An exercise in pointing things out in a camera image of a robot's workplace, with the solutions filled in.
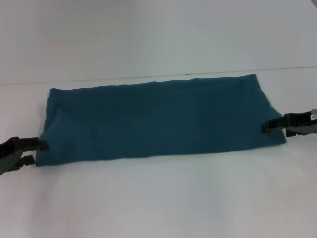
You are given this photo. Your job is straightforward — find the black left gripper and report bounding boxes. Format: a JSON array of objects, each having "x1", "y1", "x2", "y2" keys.
[{"x1": 0, "y1": 136, "x2": 50, "y2": 176}]

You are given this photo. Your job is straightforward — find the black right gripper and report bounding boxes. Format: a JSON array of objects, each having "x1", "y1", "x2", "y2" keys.
[{"x1": 261, "y1": 112, "x2": 317, "y2": 138}]

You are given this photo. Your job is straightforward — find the teal t-shirt with FREE print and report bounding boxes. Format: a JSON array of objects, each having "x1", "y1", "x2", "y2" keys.
[{"x1": 34, "y1": 73, "x2": 288, "y2": 168}]

